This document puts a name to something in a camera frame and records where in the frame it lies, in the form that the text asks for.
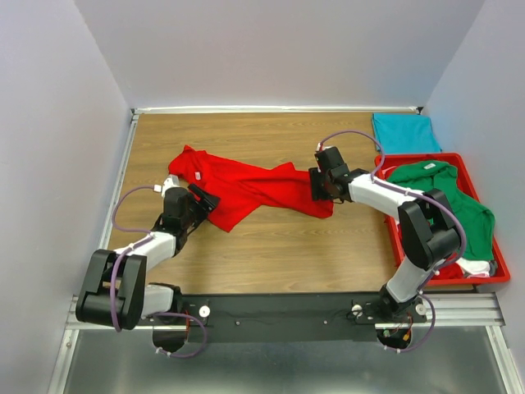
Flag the white t-shirt in bin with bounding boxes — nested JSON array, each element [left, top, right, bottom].
[[455, 258, 492, 278]]

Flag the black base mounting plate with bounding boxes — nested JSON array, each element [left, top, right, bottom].
[[152, 292, 427, 357]]

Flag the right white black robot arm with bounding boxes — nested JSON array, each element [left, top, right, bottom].
[[308, 147, 467, 323]]

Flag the red t-shirt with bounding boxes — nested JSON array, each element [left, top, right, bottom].
[[433, 260, 464, 281], [168, 145, 333, 232]]

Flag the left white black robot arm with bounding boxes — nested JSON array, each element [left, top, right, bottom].
[[75, 178, 221, 332]]

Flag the aluminium rail frame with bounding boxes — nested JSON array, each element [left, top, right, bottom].
[[49, 110, 524, 393]]

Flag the folded blue t-shirt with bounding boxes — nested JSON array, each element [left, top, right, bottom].
[[372, 112, 441, 154]]

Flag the green t-shirt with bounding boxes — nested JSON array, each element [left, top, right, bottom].
[[387, 160, 495, 260]]

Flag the red t-shirt in bin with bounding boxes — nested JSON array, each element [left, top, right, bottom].
[[433, 260, 464, 281]]

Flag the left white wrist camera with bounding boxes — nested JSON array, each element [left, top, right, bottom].
[[153, 174, 180, 198]]

